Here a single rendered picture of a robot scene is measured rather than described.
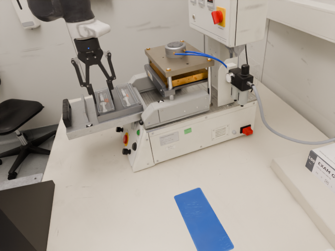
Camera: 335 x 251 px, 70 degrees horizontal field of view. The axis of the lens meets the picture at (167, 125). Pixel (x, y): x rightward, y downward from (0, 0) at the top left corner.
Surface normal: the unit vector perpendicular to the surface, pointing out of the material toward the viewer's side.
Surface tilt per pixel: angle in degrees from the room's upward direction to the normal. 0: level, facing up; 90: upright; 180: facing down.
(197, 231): 0
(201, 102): 90
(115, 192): 0
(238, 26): 90
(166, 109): 90
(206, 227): 0
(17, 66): 90
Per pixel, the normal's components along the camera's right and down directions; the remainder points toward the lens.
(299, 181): -0.11, -0.80
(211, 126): 0.33, 0.53
